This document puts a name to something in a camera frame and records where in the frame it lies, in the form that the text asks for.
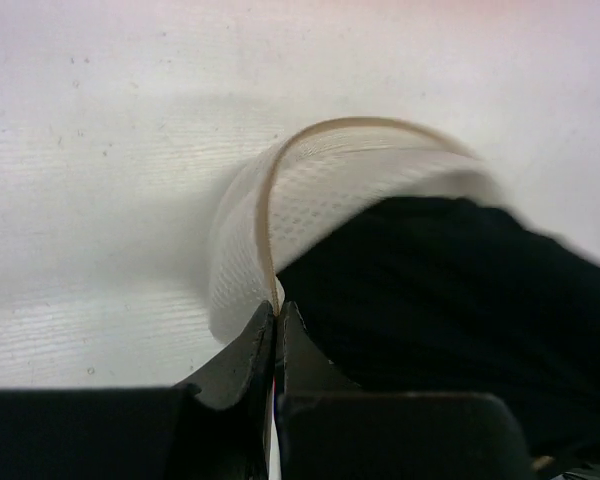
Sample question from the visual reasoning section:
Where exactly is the black bra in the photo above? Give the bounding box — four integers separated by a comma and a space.
278, 197, 600, 459

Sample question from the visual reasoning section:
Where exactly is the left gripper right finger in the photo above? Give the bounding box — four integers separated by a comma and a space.
275, 303, 535, 480

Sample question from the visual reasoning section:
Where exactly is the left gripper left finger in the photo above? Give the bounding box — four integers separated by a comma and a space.
0, 302, 274, 479

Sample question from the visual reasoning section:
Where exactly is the white mesh laundry bag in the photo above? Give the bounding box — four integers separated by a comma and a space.
208, 116, 505, 344

